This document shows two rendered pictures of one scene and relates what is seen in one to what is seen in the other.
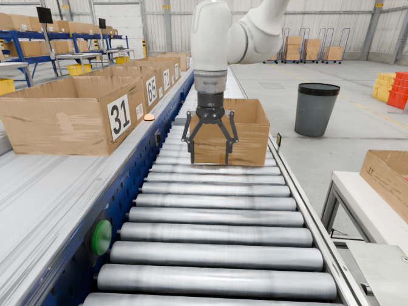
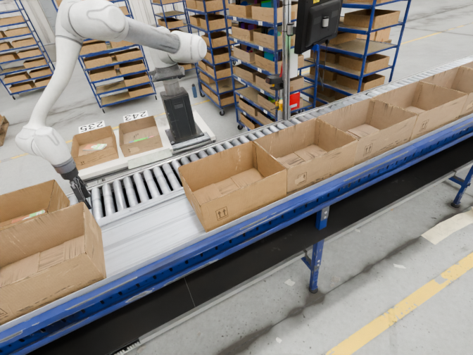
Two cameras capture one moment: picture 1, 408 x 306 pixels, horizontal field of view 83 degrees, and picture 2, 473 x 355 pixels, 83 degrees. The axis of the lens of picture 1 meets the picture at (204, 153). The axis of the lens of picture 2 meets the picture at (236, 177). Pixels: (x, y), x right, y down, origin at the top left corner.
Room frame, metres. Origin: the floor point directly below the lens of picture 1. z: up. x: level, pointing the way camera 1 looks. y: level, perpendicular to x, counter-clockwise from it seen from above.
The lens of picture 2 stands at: (0.38, 1.31, 1.72)
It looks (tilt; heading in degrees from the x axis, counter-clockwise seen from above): 38 degrees down; 246
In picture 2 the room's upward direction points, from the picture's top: 8 degrees counter-clockwise
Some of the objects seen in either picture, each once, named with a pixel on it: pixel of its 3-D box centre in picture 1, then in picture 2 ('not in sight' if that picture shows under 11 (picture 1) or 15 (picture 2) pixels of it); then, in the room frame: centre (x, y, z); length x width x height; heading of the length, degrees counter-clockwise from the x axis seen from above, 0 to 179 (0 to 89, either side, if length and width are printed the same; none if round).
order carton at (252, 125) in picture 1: (228, 127); (19, 219); (0.99, -0.11, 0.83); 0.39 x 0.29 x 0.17; 174
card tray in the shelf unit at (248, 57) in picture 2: not in sight; (253, 51); (-1.22, -1.35, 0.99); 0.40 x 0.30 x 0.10; 85
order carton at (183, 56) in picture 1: (175, 61); not in sight; (2.77, 0.32, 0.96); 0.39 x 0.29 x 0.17; 178
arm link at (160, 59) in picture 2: not in sight; (162, 46); (-0.08, -0.57, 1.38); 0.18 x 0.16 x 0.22; 125
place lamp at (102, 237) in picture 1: (104, 237); not in sight; (0.36, 0.21, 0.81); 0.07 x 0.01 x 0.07; 177
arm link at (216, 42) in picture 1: (215, 36); (50, 144); (0.66, -0.03, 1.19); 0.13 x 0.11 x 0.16; 125
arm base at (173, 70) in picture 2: not in sight; (164, 69); (-0.05, -0.58, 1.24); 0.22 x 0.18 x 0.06; 163
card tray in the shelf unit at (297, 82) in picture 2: not in sight; (279, 81); (-1.21, -0.87, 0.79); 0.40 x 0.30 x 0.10; 89
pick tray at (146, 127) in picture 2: not in sight; (140, 134); (0.24, -0.68, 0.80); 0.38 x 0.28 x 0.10; 81
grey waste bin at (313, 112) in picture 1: (313, 109); not in sight; (3.12, -1.51, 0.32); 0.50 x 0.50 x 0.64
